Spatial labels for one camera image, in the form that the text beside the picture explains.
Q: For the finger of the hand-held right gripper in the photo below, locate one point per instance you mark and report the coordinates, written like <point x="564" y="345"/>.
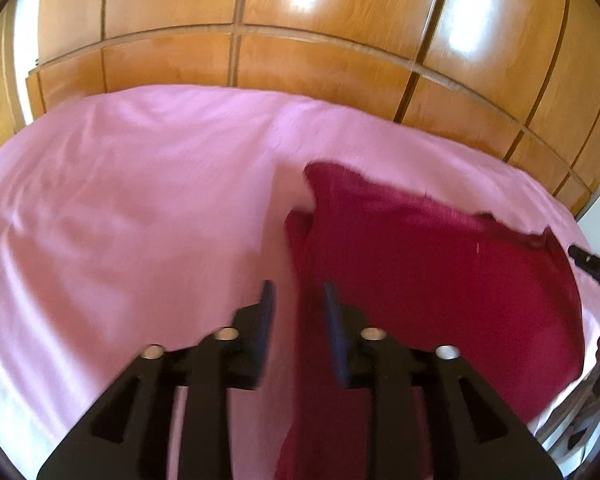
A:
<point x="592" y="262"/>

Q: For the pink bed sheet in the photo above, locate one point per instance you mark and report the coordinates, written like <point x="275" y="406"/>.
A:
<point x="130" y="210"/>

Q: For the wooden panelled wardrobe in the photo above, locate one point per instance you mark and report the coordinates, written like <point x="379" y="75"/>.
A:
<point x="330" y="10"/>

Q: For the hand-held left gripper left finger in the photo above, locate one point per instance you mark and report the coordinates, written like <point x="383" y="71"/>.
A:
<point x="265" y="327"/>

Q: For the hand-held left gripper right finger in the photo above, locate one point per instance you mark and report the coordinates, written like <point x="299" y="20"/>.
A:
<point x="332" y="337"/>

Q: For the dark red cloth garment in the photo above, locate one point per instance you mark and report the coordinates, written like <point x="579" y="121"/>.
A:
<point x="430" y="285"/>

